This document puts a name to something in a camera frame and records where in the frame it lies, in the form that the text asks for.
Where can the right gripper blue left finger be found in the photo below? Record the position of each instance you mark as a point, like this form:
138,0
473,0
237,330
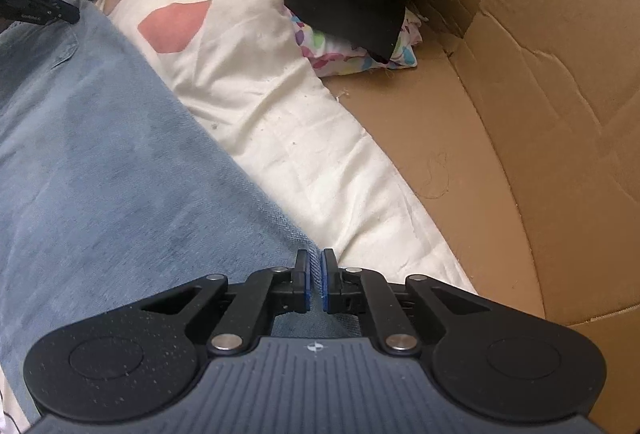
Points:
301,282

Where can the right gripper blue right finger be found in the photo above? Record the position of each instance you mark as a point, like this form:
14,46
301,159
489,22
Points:
331,283

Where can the blue-grey denim pants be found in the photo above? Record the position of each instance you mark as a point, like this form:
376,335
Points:
110,191

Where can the cream bear-print quilt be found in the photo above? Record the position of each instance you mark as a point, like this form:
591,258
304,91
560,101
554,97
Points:
235,66

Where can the colourful patterned cloth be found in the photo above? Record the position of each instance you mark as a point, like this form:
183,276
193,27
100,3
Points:
333,56

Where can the brown cardboard sheet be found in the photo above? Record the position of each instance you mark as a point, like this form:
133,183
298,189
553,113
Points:
519,133

